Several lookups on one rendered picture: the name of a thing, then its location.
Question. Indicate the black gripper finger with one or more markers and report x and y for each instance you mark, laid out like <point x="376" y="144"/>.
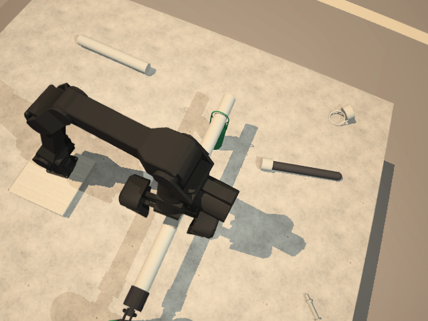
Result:
<point x="143" y="209"/>
<point x="190" y="229"/>

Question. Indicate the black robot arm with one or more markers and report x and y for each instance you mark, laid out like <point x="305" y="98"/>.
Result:
<point x="176" y="161"/>

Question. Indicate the green cylinder with hook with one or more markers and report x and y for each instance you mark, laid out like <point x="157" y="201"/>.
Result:
<point x="221" y="137"/>

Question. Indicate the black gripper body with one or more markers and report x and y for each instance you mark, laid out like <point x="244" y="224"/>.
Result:
<point x="134" y="193"/>

